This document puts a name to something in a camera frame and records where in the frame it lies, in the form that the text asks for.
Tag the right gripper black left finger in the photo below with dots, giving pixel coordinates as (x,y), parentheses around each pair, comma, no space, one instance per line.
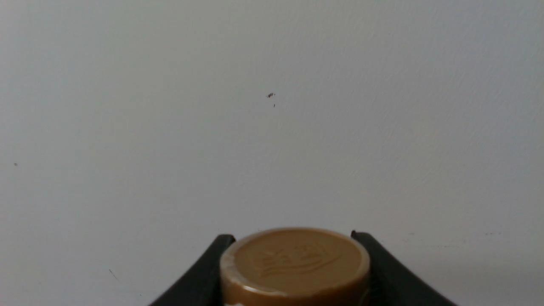
(200,285)

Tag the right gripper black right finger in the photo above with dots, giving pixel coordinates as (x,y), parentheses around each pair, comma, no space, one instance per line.
(392,283)

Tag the amber cooking wine bottle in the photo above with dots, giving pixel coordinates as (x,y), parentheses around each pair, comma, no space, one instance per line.
(295,267)

